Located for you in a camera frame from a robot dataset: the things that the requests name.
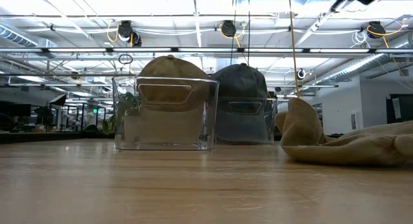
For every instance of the khaki baseball cap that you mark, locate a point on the khaki baseball cap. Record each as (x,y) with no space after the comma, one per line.
(171,69)

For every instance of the black monitor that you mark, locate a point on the black monitor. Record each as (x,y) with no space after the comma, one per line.
(14,109)
(272,95)

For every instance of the dark door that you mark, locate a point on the dark door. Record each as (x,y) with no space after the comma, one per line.
(406,104)

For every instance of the white column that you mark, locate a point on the white column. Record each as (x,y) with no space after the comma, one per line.
(222,63)

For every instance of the long ceiling light strip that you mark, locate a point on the long ceiling light strip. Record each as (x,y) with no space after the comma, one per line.
(206,50)

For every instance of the clear plastic bin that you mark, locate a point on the clear plastic bin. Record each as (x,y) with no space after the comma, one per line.
(206,127)
(272,120)

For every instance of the potted plant white pot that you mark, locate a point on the potted plant white pot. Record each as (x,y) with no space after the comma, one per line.
(127,103)

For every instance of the silver ventilation duct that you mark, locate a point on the silver ventilation duct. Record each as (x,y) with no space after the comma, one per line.
(355,67)
(16,36)

